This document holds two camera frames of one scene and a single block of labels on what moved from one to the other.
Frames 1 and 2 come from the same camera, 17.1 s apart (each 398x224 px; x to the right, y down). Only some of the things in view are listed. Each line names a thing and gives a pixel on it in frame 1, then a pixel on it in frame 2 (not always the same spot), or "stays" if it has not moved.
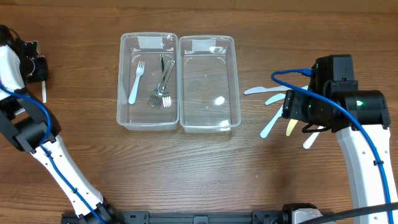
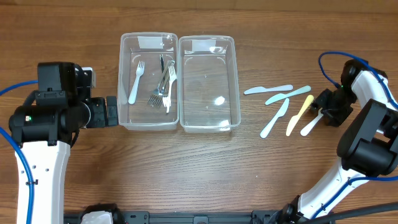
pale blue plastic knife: x=262 y=89 stays
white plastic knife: x=311 y=139 -> x=308 y=127
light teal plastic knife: x=266 y=130 stays
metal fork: x=157 y=96 stays
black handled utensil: x=162 y=63 stays
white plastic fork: x=44 y=93 -> x=166 y=101
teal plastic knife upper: x=279 y=96 stays
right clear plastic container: x=208 y=89 stays
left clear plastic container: x=142 y=46 stays
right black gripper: x=289 y=104 -> x=328 y=107
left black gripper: x=37 y=68 -> x=112 y=111
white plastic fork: x=139 y=71 stays
